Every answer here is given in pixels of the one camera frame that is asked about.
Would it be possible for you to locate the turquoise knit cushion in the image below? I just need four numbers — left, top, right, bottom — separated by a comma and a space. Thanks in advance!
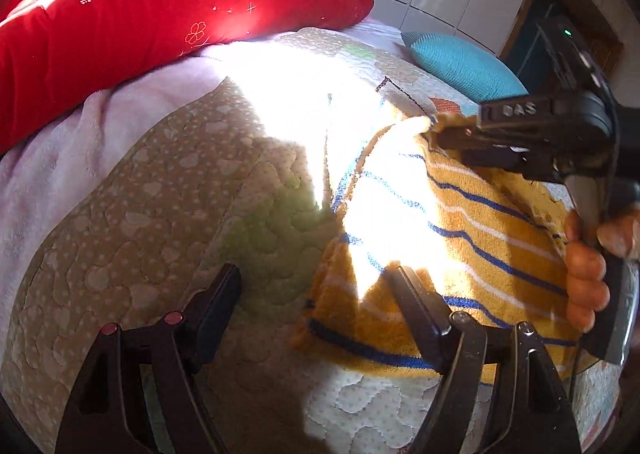
401, 32, 527, 102

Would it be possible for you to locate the dark wooden door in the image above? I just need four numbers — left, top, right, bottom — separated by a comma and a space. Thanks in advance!
502, 0, 623, 94

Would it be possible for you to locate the yellow striped knit sweater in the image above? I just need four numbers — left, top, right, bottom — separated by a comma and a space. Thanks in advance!
294, 114, 578, 377

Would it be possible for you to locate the red embroidered pillow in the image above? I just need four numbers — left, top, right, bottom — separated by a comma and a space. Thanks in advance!
1, 0, 374, 149

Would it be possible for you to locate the white patterned quilt bedspread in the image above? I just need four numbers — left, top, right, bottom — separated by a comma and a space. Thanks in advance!
8, 26, 626, 454

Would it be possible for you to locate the person's right hand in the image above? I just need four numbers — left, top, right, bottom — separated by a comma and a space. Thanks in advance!
564, 205, 639, 333

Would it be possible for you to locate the pink fleece blanket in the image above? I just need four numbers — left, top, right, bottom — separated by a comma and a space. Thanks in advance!
0, 15, 402, 335

